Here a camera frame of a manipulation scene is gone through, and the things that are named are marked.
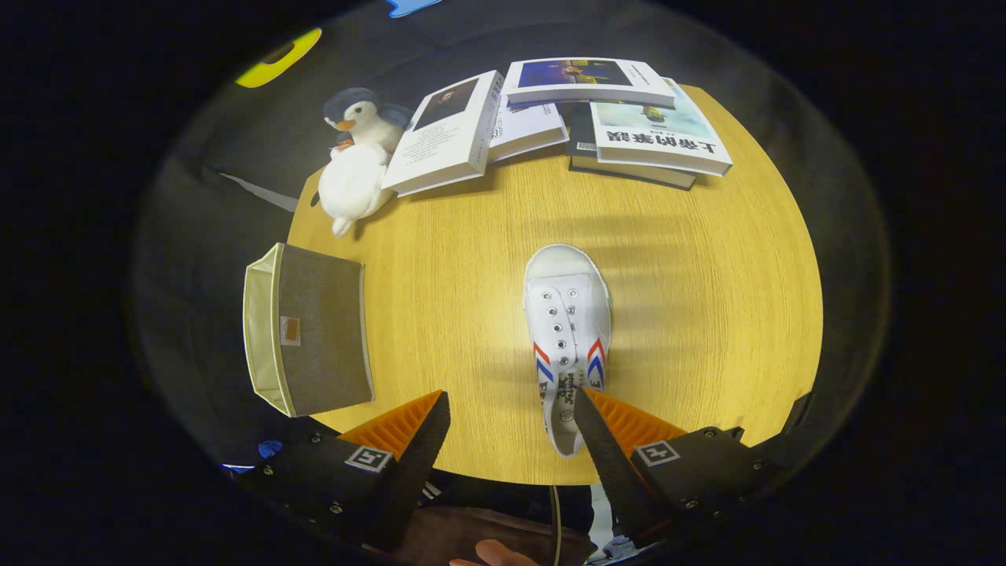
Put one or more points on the white duck plush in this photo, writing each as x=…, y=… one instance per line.
x=354, y=185

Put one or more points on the blue cloth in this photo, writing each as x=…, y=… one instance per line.
x=269, y=448

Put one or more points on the blue-grey penguin plush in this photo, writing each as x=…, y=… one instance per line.
x=365, y=118

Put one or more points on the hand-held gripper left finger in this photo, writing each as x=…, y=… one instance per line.
x=413, y=464

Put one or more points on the pale landscape cover book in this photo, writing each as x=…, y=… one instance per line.
x=660, y=130

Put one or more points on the dark cover book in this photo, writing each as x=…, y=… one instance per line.
x=581, y=149

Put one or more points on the grey fabric storage box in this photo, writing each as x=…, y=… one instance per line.
x=322, y=338

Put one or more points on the white canvas shoe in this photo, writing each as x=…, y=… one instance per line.
x=562, y=314

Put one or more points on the white book with dark portrait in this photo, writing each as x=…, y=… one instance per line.
x=440, y=149

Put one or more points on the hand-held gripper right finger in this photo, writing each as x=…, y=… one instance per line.
x=617, y=472

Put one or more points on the plain white book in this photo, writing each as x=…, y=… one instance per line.
x=526, y=126

